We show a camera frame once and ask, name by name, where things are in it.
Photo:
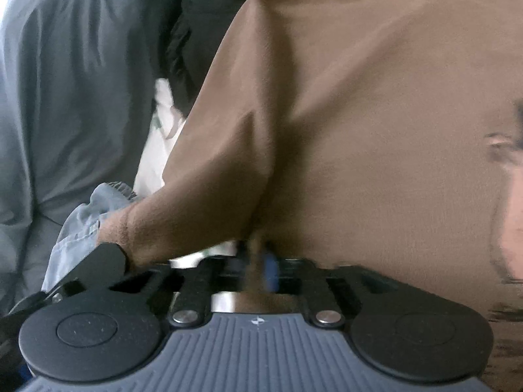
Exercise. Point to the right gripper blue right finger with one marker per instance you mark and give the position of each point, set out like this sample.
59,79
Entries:
308,285

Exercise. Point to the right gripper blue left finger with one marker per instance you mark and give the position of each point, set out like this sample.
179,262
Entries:
193,304

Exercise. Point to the brown shirt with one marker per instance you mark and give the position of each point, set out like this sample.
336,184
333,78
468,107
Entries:
382,133

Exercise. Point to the light blue denim jeans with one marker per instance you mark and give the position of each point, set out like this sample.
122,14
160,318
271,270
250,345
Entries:
78,235

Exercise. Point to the cream bear print bedsheet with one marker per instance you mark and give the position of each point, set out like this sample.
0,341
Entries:
161,142

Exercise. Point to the dark grey pillow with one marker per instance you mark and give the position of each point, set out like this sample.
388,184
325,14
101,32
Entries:
77,88

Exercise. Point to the black garment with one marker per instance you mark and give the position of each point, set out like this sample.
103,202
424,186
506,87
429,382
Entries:
194,40

